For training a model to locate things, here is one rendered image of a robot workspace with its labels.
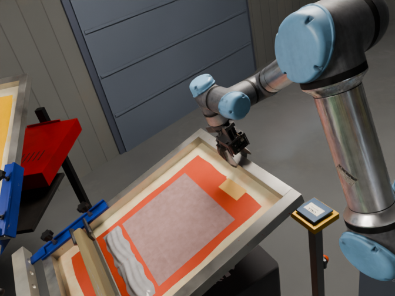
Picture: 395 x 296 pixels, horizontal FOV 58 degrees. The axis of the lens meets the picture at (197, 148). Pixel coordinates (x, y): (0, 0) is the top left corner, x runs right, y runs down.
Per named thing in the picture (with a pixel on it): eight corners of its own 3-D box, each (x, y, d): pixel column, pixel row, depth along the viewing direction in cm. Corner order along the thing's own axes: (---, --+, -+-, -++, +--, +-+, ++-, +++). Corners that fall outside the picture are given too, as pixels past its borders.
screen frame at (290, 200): (204, 134, 150) (200, 127, 148) (304, 202, 103) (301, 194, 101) (47, 260, 136) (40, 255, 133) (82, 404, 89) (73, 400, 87)
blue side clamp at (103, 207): (112, 209, 143) (102, 198, 139) (116, 215, 139) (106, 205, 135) (50, 259, 137) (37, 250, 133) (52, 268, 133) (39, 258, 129)
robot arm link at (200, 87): (198, 91, 98) (182, 86, 104) (213, 121, 104) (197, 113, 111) (218, 74, 100) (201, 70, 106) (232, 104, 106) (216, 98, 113)
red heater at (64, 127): (19, 143, 241) (10, 128, 235) (83, 131, 236) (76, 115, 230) (-30, 202, 189) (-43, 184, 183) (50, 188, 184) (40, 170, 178)
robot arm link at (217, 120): (198, 113, 111) (218, 97, 113) (204, 123, 114) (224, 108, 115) (211, 120, 105) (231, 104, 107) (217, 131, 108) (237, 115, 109)
